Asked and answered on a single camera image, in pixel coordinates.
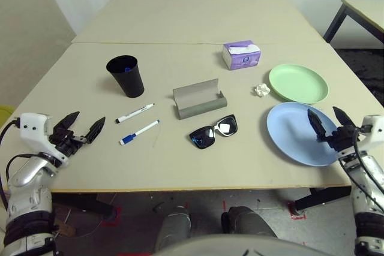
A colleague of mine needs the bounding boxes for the grey left robot leg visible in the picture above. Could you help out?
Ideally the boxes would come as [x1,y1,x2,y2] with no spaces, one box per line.
[154,206,192,252]

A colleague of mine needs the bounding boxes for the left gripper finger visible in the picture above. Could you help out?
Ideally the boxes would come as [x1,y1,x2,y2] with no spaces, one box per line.
[80,116,106,144]
[53,111,81,137]

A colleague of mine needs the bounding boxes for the black table foot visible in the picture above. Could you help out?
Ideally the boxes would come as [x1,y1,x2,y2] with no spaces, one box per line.
[50,192,118,219]
[292,186,352,216]

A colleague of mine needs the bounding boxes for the grey robot torso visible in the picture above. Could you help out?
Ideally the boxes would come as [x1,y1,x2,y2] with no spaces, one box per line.
[151,234,340,256]

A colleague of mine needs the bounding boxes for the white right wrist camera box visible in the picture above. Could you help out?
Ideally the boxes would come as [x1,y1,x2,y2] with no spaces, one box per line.
[359,114,384,141]

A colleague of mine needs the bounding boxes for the green plastic plate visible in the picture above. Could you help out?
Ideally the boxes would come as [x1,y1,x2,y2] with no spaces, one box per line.
[268,63,329,103]

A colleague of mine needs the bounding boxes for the grey right robot leg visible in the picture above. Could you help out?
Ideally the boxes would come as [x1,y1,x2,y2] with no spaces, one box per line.
[221,206,278,239]

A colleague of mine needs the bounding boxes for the purple tissue box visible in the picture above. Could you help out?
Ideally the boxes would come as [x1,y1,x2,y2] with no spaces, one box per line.
[222,40,261,71]

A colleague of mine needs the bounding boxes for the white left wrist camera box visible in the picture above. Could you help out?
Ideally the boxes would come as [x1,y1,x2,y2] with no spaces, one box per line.
[18,112,69,167]

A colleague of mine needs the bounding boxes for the grey robot leg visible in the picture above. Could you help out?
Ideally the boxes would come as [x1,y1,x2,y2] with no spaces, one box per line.
[154,206,192,252]
[221,206,278,239]

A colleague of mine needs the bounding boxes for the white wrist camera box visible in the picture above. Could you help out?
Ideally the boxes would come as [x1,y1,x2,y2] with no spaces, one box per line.
[359,114,384,141]
[18,112,69,167]

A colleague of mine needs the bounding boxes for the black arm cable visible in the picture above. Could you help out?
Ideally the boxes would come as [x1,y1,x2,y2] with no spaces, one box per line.
[0,119,41,209]
[338,127,384,206]

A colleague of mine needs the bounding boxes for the white tissue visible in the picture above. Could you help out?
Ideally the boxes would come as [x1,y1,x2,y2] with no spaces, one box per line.
[254,83,271,98]

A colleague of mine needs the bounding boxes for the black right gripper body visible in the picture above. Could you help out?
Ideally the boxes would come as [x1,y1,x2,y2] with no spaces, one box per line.
[316,125,361,158]

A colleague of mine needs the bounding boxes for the black sunglasses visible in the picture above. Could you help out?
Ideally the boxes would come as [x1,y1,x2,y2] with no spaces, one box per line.
[188,114,238,150]

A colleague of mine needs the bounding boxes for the black plastic cup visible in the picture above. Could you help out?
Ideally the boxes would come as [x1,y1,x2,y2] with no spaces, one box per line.
[106,55,145,98]

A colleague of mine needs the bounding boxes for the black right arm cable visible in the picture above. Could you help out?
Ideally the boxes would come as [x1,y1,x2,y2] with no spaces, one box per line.
[338,127,384,206]

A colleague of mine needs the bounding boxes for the white marker black cap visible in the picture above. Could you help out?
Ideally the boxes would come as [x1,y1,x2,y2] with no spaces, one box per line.
[115,103,156,124]

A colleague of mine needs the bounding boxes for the beige side table black frame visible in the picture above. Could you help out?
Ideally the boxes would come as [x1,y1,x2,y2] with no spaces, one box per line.
[323,0,384,44]

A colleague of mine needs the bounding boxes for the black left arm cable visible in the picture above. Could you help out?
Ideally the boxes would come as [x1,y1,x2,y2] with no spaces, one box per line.
[0,119,41,209]

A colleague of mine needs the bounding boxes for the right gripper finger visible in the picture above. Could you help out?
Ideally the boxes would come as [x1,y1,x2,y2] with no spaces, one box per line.
[332,106,355,127]
[307,108,328,143]

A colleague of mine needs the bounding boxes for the blue plastic plate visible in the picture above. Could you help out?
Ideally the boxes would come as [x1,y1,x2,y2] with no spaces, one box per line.
[266,101,341,167]

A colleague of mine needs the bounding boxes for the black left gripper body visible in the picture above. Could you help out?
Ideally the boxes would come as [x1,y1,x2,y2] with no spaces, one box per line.
[47,128,91,158]

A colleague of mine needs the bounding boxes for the white marker blue cap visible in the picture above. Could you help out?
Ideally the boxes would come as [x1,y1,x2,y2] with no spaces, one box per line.
[119,119,161,146]

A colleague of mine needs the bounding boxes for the grey glasses case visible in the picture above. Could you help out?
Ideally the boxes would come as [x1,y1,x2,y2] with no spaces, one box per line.
[172,78,228,121]

